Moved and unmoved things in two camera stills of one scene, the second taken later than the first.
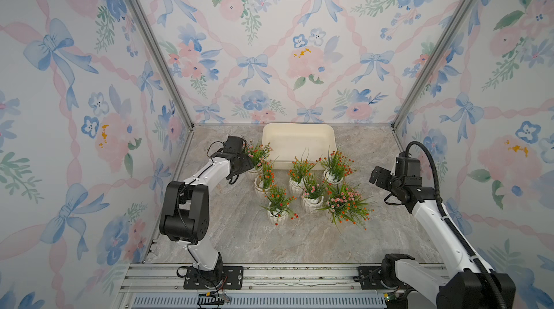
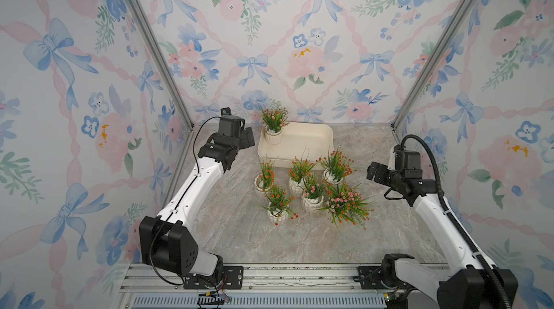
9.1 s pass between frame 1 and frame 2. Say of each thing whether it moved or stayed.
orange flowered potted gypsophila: stayed
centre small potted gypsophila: stayed
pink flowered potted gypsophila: moved
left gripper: moved
